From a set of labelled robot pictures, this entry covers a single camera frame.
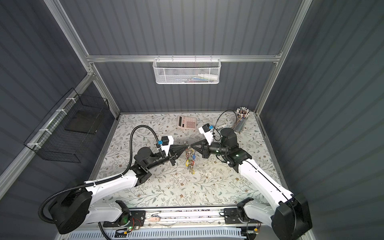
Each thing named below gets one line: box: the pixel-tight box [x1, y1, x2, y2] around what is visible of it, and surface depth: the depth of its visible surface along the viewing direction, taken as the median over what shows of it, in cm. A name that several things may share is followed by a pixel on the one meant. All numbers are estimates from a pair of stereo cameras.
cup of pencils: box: [232, 106, 250, 133], surface depth 101 cm
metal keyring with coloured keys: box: [184, 141, 196, 175], surface depth 72 cm
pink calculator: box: [177, 115, 197, 130], surface depth 114 cm
